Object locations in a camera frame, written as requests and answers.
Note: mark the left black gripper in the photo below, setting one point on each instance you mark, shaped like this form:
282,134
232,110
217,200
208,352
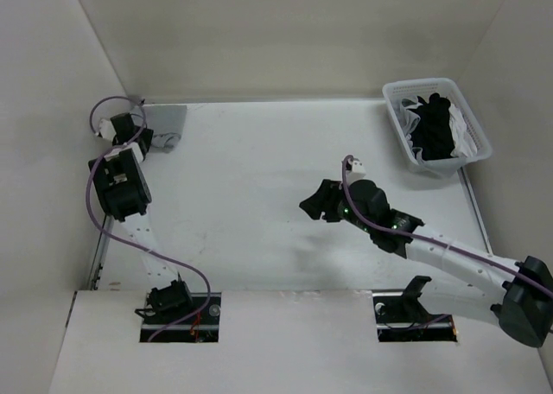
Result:
148,135

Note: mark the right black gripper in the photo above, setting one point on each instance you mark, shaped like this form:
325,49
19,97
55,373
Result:
323,200

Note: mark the grey tank top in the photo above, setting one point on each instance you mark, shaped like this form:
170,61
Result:
167,123

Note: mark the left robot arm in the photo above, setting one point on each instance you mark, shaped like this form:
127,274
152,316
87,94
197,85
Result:
124,195

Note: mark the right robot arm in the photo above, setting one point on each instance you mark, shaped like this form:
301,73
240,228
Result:
513,295

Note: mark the black tank top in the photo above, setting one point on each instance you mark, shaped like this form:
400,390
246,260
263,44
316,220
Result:
432,135

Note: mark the white tank top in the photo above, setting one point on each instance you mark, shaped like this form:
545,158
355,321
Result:
464,145

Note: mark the light grey garment in basket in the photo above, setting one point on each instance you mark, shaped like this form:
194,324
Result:
407,117

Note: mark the white plastic basket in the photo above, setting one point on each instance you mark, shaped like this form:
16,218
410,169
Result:
396,91

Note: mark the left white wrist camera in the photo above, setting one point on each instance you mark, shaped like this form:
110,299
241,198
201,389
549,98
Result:
106,130

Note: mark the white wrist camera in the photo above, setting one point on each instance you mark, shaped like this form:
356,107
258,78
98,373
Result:
106,130
355,169

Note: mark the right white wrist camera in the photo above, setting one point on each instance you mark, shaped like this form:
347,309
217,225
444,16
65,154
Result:
355,169

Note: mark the metal table edge rail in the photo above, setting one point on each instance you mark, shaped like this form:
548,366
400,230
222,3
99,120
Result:
98,254

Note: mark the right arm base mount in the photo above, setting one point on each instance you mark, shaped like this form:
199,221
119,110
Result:
400,316

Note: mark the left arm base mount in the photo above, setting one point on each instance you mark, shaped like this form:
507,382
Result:
202,327

